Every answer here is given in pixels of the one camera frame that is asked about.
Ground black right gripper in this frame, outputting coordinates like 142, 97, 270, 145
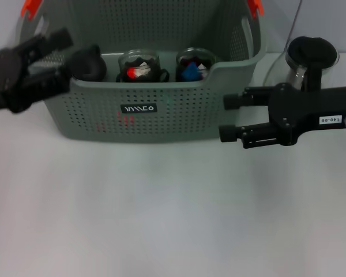
219, 83, 346, 149

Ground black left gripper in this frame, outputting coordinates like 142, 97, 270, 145
0, 27, 74, 114

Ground blue square building block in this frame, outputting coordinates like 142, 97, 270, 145
182, 62, 202, 82

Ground glass teacup with black base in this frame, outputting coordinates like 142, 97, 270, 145
174, 62, 212, 83
118, 50, 161, 78
174, 48, 216, 77
116, 65, 170, 84

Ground grey perforated storage bin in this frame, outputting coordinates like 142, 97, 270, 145
17, 0, 268, 144

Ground small black clay teapot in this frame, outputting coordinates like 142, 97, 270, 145
70, 44, 108, 81

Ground glass pitcher with black lid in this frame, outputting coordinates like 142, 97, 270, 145
264, 36, 340, 93

